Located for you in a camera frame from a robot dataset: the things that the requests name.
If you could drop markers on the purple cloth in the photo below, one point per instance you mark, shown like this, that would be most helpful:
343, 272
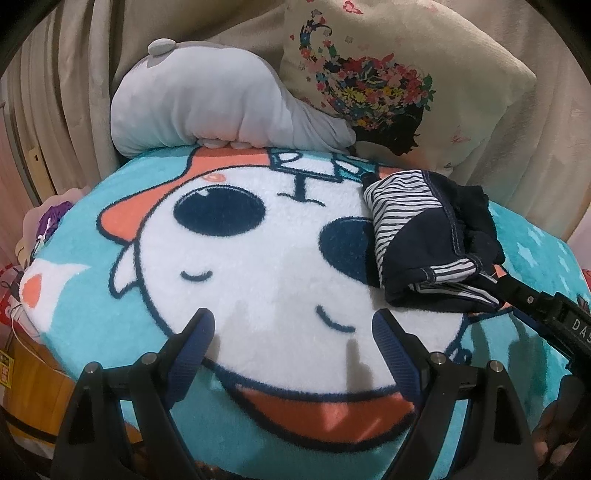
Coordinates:
51, 217

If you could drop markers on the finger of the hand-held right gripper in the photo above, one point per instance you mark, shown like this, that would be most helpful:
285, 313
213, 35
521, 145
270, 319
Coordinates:
508, 287

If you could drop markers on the grey plush toy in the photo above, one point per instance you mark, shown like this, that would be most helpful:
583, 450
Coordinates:
207, 101

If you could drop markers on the beige curtain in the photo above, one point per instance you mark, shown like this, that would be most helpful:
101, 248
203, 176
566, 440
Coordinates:
69, 92

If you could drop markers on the cyan star printed blanket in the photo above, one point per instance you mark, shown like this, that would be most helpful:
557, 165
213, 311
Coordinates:
258, 258

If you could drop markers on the person's right hand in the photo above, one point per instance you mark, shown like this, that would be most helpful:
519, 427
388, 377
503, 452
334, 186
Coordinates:
551, 429

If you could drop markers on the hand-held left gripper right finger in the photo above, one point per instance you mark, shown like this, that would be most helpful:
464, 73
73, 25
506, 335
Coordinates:
399, 357

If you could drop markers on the striped navy pants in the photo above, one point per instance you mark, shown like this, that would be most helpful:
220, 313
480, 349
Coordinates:
425, 240

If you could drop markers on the cream floral pillow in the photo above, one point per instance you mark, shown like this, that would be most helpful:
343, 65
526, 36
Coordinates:
388, 87

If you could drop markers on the wooden side furniture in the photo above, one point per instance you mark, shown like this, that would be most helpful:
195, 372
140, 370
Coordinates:
34, 392

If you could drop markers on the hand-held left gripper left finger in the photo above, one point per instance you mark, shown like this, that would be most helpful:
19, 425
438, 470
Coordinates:
189, 364

